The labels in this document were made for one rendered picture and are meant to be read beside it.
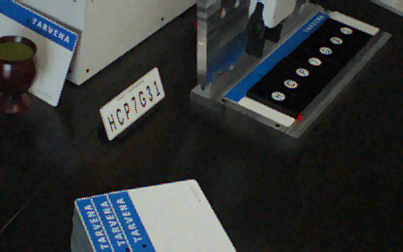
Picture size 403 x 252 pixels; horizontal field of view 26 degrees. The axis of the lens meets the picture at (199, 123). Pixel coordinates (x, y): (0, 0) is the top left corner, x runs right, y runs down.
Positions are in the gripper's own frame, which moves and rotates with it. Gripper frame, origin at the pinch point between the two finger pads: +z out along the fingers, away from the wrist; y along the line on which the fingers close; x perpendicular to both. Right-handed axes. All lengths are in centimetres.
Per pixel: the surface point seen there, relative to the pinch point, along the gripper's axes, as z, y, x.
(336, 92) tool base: 5.9, 2.7, -14.7
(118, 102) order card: 3.0, -29.3, 10.6
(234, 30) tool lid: -1.0, -2.5, 4.8
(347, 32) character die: 4.8, 22.1, -8.3
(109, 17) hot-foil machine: -2.8, -17.1, 21.7
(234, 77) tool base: 6.0, -5.8, 1.6
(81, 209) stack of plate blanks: -1, -56, -2
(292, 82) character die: 4.9, -1.4, -7.6
